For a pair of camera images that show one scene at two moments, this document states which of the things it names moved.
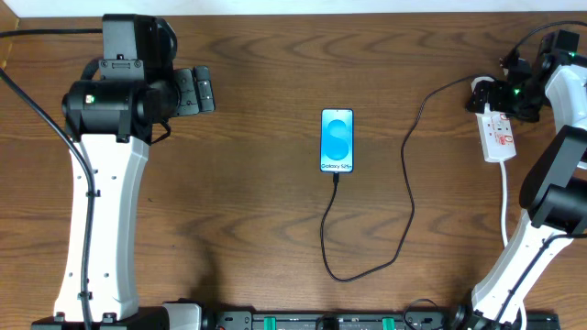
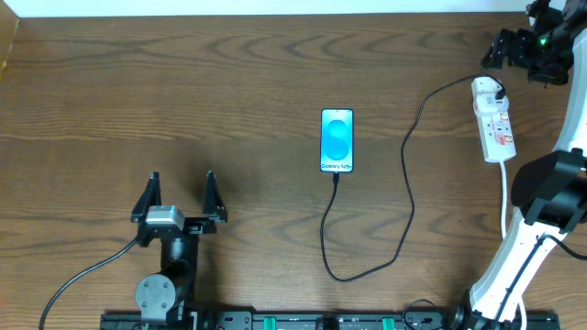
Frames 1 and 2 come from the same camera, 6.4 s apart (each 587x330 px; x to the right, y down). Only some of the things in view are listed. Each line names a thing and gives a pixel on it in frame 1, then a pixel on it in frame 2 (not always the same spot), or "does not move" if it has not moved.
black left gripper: (193, 90) → (192, 227)
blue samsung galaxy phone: (337, 140) does not move
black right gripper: (484, 94) → (520, 47)
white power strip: (496, 136) does not move
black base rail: (477, 320) does not move
